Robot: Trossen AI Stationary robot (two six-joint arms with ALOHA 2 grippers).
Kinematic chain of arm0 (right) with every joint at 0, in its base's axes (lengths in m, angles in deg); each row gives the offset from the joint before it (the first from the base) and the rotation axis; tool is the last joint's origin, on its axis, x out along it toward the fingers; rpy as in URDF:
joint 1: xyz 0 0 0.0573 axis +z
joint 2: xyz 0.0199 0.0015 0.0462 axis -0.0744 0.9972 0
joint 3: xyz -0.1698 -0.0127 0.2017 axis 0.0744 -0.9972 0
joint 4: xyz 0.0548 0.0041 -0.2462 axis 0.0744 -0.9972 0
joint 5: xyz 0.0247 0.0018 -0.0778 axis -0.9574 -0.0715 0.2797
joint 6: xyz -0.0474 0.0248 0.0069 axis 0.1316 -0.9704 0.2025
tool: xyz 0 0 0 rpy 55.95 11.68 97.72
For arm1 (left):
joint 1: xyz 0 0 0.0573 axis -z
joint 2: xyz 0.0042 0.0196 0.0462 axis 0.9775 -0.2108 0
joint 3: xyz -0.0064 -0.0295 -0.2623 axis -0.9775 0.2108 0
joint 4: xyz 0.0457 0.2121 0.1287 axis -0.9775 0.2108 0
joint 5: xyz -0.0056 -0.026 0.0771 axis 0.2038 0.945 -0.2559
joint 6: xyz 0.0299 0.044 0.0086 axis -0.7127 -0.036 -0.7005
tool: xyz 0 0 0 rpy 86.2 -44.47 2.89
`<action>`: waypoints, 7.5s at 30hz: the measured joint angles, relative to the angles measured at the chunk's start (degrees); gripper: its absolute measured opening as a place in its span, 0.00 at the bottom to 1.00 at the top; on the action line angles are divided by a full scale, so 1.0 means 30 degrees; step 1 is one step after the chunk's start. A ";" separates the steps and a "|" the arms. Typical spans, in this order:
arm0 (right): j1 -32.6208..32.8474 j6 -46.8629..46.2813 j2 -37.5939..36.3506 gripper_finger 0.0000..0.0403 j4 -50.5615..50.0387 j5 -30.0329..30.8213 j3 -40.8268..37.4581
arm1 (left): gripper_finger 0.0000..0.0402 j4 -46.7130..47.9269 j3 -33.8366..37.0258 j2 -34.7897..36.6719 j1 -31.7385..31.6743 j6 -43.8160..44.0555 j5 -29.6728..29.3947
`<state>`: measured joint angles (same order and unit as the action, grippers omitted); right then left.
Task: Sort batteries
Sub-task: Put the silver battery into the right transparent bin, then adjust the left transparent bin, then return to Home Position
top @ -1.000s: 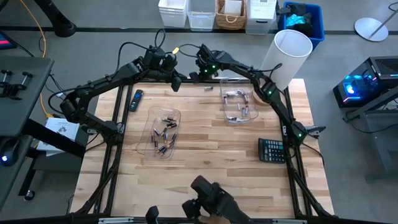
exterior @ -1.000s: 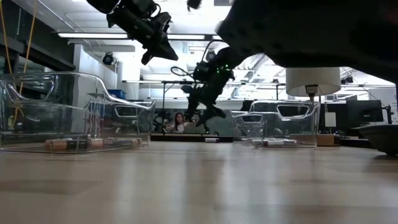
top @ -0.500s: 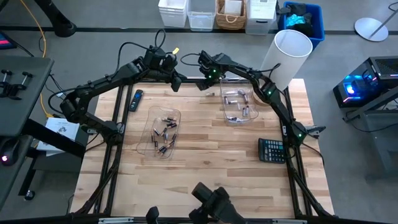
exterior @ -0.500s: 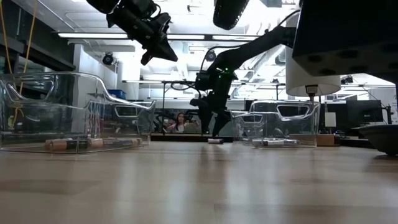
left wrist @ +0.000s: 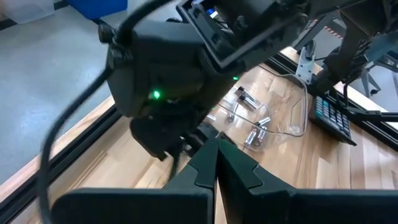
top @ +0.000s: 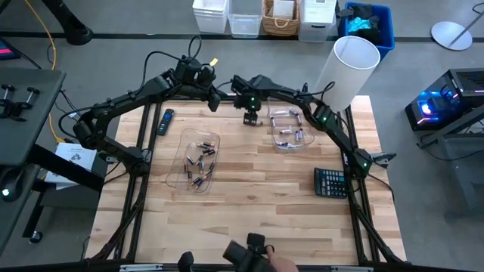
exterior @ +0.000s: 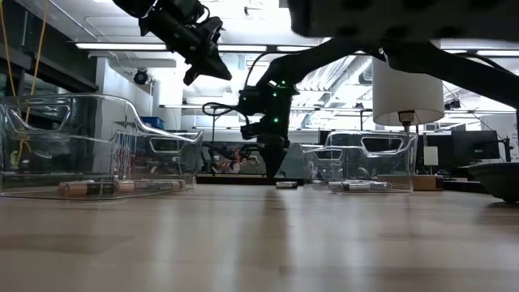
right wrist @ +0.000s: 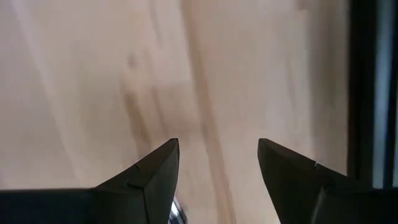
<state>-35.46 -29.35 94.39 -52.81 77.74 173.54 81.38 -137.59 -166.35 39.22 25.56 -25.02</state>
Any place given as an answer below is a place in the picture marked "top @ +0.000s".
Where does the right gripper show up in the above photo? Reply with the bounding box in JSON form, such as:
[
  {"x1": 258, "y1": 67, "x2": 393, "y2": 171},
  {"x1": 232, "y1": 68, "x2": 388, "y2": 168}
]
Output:
[{"x1": 232, "y1": 90, "x2": 265, "y2": 127}]

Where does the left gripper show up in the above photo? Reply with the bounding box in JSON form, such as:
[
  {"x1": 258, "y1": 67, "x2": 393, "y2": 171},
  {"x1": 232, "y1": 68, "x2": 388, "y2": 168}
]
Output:
[{"x1": 174, "y1": 57, "x2": 222, "y2": 113}]

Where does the clear plastic bin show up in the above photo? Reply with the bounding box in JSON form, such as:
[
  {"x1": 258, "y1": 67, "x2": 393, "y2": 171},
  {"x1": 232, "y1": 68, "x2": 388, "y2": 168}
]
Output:
[
  {"x1": 165, "y1": 128, "x2": 222, "y2": 195},
  {"x1": 267, "y1": 97, "x2": 316, "y2": 153}
]

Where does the black remote control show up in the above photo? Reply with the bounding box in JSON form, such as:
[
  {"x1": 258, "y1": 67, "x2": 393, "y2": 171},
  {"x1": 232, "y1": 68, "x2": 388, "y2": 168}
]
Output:
[{"x1": 156, "y1": 108, "x2": 175, "y2": 137}]

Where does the clear storage box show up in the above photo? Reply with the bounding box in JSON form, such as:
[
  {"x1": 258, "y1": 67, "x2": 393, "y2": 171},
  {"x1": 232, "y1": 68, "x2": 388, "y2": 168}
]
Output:
[{"x1": 227, "y1": 0, "x2": 264, "y2": 39}]

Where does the white storage bin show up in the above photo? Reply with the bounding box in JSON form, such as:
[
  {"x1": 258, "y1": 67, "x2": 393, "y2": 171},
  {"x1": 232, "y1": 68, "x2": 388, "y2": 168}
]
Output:
[{"x1": 191, "y1": 0, "x2": 229, "y2": 35}]

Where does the wicker basket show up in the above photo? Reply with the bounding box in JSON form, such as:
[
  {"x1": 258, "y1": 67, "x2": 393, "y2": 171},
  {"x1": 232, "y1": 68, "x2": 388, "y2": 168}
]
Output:
[{"x1": 262, "y1": 0, "x2": 301, "y2": 38}]

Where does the black calculator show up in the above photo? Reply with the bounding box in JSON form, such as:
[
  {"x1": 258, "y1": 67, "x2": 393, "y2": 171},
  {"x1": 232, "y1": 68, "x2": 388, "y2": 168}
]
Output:
[{"x1": 313, "y1": 167, "x2": 349, "y2": 199}]

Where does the white shade table lamp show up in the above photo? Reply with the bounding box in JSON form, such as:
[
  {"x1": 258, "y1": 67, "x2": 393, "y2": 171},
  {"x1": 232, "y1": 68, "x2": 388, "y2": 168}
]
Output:
[{"x1": 312, "y1": 35, "x2": 382, "y2": 113}]

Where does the white lidded storage box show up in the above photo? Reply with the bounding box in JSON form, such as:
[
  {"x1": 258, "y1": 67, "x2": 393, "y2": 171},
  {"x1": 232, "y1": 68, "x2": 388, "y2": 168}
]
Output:
[{"x1": 298, "y1": 0, "x2": 338, "y2": 43}]

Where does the teal cloth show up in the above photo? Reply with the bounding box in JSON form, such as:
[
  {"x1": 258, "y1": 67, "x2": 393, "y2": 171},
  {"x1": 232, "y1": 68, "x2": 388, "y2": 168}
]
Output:
[{"x1": 347, "y1": 17, "x2": 374, "y2": 34}]

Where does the person's hand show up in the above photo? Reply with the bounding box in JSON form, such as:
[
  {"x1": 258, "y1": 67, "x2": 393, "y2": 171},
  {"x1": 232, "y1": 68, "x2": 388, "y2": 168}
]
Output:
[{"x1": 264, "y1": 244, "x2": 300, "y2": 272}]

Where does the white paper booklet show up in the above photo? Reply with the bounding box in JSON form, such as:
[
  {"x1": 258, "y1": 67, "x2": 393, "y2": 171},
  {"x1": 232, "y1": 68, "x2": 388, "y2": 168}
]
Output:
[{"x1": 44, "y1": 141, "x2": 98, "y2": 191}]

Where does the blue plastic storage bin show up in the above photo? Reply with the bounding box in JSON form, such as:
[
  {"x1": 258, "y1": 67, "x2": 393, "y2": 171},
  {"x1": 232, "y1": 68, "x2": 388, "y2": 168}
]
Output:
[{"x1": 337, "y1": 1, "x2": 396, "y2": 61}]

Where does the black cloth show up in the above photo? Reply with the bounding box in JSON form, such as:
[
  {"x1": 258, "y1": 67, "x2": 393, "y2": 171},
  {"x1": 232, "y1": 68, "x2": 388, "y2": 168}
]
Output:
[{"x1": 338, "y1": 2, "x2": 383, "y2": 45}]

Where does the black stand leg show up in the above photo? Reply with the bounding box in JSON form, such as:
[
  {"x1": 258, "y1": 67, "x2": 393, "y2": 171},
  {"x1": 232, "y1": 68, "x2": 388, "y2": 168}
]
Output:
[{"x1": 40, "y1": 0, "x2": 95, "y2": 47}]

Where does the grey desk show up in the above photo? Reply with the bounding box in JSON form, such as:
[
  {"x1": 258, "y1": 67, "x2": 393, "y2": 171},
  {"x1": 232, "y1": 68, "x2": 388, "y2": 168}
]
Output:
[{"x1": 0, "y1": 66, "x2": 68, "y2": 168}]

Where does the black clamp tool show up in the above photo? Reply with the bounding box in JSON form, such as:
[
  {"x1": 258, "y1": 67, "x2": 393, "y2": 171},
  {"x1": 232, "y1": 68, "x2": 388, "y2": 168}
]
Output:
[{"x1": 0, "y1": 83, "x2": 42, "y2": 122}]

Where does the black desk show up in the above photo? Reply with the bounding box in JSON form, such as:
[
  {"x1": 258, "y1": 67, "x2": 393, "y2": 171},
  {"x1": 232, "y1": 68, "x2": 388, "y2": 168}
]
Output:
[{"x1": 415, "y1": 104, "x2": 484, "y2": 212}]

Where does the computer tower with lights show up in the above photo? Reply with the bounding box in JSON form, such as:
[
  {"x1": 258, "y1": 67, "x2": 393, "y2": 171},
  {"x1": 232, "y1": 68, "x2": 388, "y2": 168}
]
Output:
[{"x1": 403, "y1": 66, "x2": 484, "y2": 132}]

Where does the grey round-base floor stand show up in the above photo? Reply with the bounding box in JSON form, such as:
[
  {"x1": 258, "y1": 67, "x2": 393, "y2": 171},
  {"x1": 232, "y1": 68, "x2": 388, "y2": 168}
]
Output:
[{"x1": 430, "y1": 2, "x2": 484, "y2": 52}]

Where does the black computer mouse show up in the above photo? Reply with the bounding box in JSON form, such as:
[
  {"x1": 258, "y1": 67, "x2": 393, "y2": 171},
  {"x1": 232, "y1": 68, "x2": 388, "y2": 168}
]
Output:
[{"x1": 0, "y1": 167, "x2": 24, "y2": 202}]

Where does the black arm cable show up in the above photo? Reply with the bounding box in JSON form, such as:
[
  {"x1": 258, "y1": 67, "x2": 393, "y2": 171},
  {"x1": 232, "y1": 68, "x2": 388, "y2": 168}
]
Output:
[{"x1": 141, "y1": 35, "x2": 204, "y2": 90}]

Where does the black aluminium table frame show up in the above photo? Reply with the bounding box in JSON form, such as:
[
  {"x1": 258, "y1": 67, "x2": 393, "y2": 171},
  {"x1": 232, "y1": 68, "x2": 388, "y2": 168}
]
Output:
[{"x1": 83, "y1": 98, "x2": 408, "y2": 272}]

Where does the yellow cable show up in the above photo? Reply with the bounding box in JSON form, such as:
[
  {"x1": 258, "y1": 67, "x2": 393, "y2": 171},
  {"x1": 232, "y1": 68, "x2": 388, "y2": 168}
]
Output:
[{"x1": 23, "y1": 0, "x2": 66, "y2": 145}]

